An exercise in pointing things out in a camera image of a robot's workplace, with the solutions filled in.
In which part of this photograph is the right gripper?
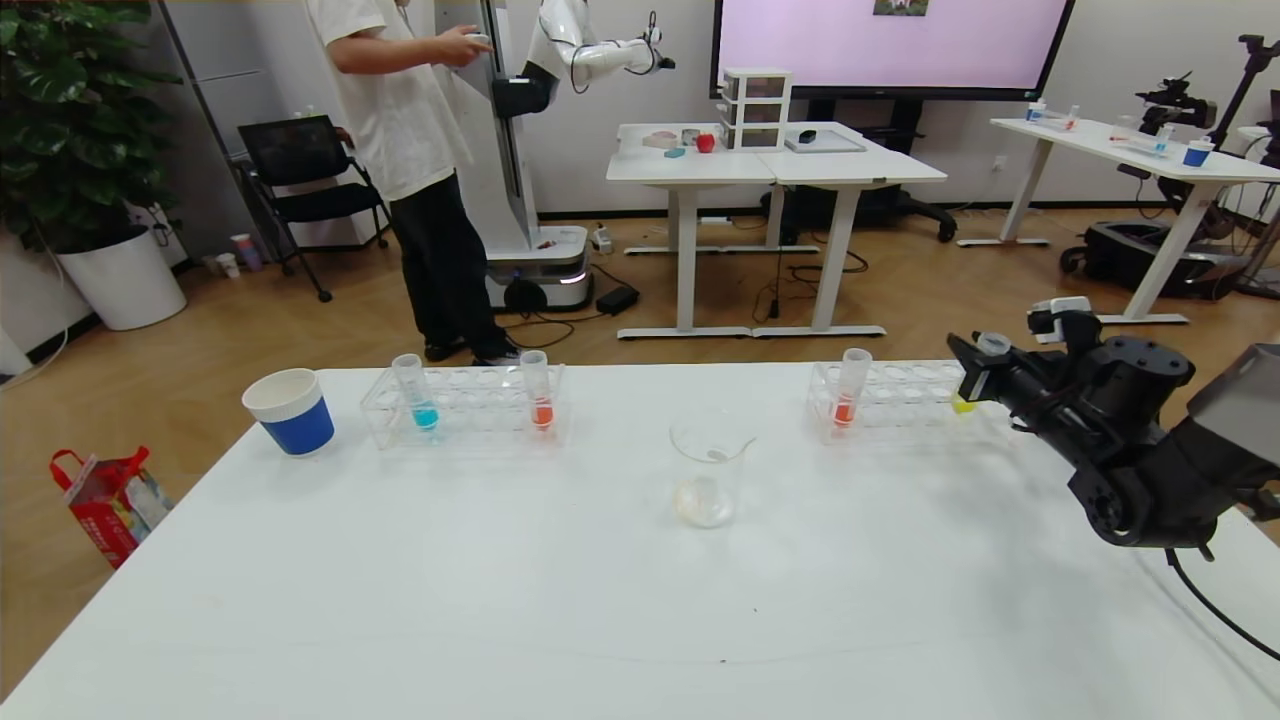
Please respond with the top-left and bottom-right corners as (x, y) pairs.
(946, 330), (1068, 415)

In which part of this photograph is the yellow pigment test tube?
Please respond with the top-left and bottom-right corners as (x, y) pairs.
(948, 331), (1013, 415)

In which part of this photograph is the red pigment test tube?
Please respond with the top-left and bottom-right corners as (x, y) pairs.
(830, 348), (873, 430)
(519, 349), (556, 432)

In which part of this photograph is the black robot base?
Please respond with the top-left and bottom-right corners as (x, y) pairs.
(1060, 220), (1251, 301)

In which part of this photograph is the clear plastic test tube rack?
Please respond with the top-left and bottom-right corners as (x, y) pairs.
(808, 360), (1013, 446)
(360, 362), (571, 451)

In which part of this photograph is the clear glass beaker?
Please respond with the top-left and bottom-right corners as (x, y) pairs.
(669, 408), (758, 529)

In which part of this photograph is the blue pigment test tube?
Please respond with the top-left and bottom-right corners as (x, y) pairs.
(391, 353), (441, 433)

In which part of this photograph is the black screen stand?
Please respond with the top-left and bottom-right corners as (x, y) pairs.
(760, 99), (957, 246)

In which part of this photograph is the grey flat tray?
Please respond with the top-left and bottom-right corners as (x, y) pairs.
(783, 128), (867, 154)

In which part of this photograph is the long white standing desk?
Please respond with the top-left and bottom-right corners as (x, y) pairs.
(955, 116), (1280, 327)

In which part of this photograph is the clear drawer organizer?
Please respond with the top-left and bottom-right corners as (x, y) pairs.
(721, 68), (793, 153)

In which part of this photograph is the white humanoid robot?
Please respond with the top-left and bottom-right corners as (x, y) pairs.
(455, 0), (676, 314)

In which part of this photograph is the person in white shirt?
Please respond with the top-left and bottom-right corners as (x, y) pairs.
(305, 0), (523, 366)

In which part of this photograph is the blue white paper cup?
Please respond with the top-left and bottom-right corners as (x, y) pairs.
(241, 368), (336, 458)

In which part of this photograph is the black folding chair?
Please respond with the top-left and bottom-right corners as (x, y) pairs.
(237, 114), (393, 304)

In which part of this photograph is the white plant pot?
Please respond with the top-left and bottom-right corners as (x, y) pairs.
(56, 225), (188, 332)

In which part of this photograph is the red gift bag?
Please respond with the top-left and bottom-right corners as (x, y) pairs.
(50, 446), (173, 569)

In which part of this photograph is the green leafy plant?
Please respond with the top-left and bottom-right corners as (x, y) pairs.
(0, 0), (188, 253)

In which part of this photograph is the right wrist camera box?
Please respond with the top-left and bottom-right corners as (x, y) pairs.
(1027, 296), (1094, 347)

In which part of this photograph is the large wall display screen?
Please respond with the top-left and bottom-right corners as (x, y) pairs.
(709, 0), (1076, 102)

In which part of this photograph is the black camera rig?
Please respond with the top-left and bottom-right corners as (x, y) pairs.
(1135, 71), (1219, 137)

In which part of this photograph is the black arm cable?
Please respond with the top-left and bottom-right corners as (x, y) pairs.
(1163, 546), (1280, 663)

